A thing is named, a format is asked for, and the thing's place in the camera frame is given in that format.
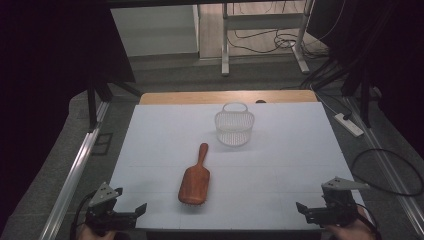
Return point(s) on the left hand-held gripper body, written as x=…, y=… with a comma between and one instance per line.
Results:
x=100, y=213

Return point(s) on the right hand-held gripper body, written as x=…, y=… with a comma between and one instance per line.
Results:
x=336, y=210

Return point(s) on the wooden hairbrush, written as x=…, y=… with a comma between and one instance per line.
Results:
x=195, y=181

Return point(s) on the white plastic basket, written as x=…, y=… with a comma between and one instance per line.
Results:
x=234, y=128

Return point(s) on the person's left hand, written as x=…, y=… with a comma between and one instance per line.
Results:
x=91, y=234

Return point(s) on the person's right hand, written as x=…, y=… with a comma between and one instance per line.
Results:
x=351, y=231

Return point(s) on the dark floor hatch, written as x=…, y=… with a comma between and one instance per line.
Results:
x=101, y=144

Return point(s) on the white foam board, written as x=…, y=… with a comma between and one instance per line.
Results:
x=283, y=156

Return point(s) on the white power strip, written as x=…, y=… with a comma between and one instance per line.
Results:
x=349, y=124

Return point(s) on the black plug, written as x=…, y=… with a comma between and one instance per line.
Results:
x=347, y=116

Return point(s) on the black stand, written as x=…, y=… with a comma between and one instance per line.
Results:
x=365, y=100
x=92, y=106

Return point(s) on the small dark object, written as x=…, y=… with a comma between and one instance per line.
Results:
x=260, y=101

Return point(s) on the dark curtain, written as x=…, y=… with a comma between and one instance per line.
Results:
x=393, y=50
x=43, y=66

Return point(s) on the white panel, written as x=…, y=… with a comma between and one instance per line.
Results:
x=155, y=30

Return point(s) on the aluminium rail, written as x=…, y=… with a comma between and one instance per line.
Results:
x=71, y=181
x=393, y=166

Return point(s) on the white desk frame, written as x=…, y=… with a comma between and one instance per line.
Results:
x=263, y=21

